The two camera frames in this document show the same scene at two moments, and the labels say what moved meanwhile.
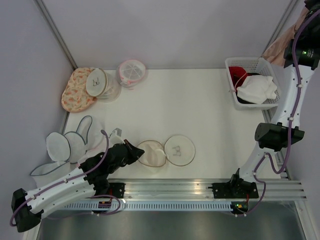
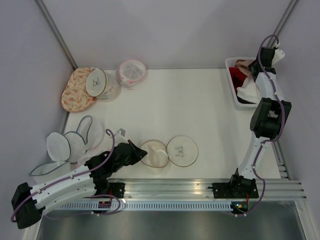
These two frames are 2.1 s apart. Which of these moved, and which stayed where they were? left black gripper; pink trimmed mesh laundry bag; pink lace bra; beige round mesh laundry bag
Moved: pink lace bra
Stayed: pink trimmed mesh laundry bag; beige round mesh laundry bag; left black gripper
